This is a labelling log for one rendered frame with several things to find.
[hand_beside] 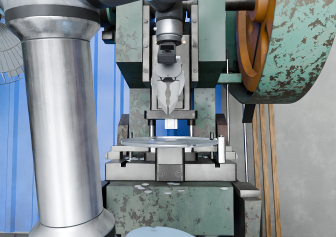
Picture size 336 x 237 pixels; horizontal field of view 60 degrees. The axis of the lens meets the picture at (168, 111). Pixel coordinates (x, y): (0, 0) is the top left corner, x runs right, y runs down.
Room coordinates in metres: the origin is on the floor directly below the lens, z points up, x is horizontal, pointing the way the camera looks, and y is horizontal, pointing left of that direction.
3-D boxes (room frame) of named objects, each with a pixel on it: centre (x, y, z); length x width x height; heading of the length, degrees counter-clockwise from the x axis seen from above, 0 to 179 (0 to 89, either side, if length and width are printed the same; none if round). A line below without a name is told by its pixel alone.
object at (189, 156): (1.15, -0.01, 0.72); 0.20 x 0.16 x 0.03; 88
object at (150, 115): (1.15, -0.01, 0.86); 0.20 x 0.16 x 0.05; 88
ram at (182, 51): (1.11, -0.01, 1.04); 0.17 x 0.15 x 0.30; 178
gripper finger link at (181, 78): (0.78, -0.02, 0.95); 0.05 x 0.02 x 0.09; 87
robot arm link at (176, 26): (0.80, 0.00, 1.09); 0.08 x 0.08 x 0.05
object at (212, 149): (1.14, -0.18, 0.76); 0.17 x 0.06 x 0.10; 88
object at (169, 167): (0.97, -0.01, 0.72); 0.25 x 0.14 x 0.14; 178
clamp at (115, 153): (1.15, 0.16, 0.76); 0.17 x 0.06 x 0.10; 88
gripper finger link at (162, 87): (0.81, 0.01, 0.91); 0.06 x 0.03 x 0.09; 177
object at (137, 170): (1.15, -0.01, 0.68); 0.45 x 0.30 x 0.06; 88
